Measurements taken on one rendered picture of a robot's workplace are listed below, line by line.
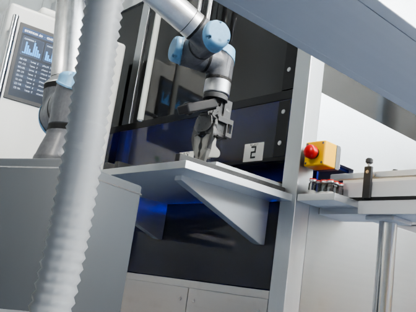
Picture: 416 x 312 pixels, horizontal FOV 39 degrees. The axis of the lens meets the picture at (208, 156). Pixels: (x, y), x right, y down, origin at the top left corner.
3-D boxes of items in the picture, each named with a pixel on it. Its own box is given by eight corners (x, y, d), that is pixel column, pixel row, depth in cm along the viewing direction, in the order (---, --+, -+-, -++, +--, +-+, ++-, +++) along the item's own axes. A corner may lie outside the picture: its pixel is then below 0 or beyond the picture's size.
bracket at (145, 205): (156, 239, 211) (163, 203, 214) (161, 239, 209) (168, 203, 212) (73, 222, 190) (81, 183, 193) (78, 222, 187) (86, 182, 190)
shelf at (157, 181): (166, 208, 225) (166, 203, 226) (309, 206, 173) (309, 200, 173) (52, 180, 195) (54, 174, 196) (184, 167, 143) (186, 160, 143)
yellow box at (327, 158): (318, 172, 171) (320, 148, 173) (338, 170, 166) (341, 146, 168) (302, 166, 167) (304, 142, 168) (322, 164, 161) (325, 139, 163)
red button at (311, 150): (309, 161, 167) (311, 147, 168) (320, 160, 164) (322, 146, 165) (301, 158, 164) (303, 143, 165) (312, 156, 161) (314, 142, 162)
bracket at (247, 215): (257, 244, 173) (262, 201, 176) (264, 244, 171) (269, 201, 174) (167, 224, 152) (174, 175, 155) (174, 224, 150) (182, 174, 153)
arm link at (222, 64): (203, 46, 172) (228, 55, 175) (197, 80, 169) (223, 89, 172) (215, 37, 165) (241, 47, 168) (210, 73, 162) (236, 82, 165)
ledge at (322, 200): (327, 210, 175) (327, 203, 175) (364, 210, 165) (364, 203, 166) (296, 200, 166) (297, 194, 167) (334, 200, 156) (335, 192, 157)
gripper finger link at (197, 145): (212, 171, 163) (217, 140, 165) (197, 166, 160) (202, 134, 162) (205, 172, 166) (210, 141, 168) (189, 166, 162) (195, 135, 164)
